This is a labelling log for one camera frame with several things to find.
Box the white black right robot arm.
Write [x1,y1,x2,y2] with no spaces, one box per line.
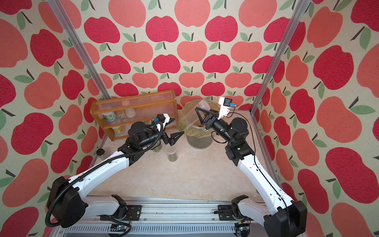
[195,108,308,237]

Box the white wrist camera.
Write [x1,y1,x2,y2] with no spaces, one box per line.
[218,97,236,120]
[153,114,175,126]

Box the aluminium frame post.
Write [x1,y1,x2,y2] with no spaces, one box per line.
[250,0,311,117]
[47,0,111,100]

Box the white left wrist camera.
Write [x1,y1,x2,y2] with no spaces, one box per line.
[153,114,175,126]

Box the right aluminium frame post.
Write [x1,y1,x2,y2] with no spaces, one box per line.
[250,0,311,117]

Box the green label cup on shelf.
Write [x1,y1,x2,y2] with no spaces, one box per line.
[102,111,116,122]

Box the yellow container lower shelf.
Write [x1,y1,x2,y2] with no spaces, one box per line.
[112,125,125,134]

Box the yellow plastic bin liner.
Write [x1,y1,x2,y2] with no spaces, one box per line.
[177,100,220,138]

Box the wooden spice rack shelf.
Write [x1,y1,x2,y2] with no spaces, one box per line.
[90,90,178,141]

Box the clear plastic jar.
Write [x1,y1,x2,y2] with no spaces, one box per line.
[177,100,210,131]

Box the black corrugated cable conduit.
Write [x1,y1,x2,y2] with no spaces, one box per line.
[45,121,164,228]

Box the second jar behind left arm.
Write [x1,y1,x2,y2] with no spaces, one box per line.
[152,141,162,153]

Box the white bottle on shelf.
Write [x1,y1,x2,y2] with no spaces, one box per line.
[124,108,136,118]

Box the small black lid spice jar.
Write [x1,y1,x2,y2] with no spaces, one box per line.
[96,148,106,161]

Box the clear jar with mung beans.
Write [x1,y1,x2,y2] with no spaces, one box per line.
[165,145,178,162]

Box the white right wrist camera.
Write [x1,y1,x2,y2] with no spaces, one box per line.
[218,97,236,120]

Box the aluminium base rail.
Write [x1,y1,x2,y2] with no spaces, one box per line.
[44,198,267,237]

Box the left aluminium frame post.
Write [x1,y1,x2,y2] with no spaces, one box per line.
[47,0,111,100]

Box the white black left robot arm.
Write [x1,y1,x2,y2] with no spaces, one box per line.
[45,114,184,228]

